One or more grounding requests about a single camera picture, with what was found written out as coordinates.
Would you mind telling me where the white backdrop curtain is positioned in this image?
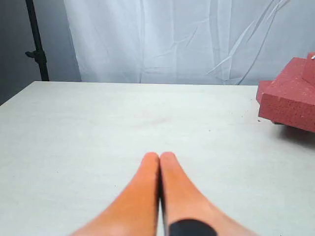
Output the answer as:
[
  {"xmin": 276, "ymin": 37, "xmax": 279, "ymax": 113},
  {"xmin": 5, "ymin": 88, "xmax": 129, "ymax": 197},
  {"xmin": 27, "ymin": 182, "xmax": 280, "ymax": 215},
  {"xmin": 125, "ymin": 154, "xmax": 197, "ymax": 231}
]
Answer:
[{"xmin": 64, "ymin": 0, "xmax": 315, "ymax": 85}]

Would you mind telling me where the red brick tilted back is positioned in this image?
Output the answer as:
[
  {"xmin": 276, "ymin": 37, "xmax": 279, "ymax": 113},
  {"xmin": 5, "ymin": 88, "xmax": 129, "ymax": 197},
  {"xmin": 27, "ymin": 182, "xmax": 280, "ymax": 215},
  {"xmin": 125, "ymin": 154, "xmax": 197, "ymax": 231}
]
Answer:
[{"xmin": 256, "ymin": 52, "xmax": 315, "ymax": 132}]

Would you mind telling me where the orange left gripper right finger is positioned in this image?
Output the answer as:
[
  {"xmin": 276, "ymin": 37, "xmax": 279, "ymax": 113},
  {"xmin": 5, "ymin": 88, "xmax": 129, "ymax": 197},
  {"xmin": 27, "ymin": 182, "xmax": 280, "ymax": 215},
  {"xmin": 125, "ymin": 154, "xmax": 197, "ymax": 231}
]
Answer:
[{"xmin": 160, "ymin": 152, "xmax": 256, "ymax": 236}]

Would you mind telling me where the black light stand pole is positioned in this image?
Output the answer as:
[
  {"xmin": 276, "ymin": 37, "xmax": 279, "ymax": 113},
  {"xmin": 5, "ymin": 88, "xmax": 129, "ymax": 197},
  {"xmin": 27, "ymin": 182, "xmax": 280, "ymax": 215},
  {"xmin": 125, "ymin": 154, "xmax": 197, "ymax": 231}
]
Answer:
[{"xmin": 25, "ymin": 0, "xmax": 49, "ymax": 82}]

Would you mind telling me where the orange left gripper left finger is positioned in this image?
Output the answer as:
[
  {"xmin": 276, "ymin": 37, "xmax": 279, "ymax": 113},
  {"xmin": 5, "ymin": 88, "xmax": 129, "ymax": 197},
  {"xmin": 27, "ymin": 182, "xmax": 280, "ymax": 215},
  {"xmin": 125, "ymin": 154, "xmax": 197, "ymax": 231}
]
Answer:
[{"xmin": 72, "ymin": 152, "xmax": 159, "ymax": 236}]

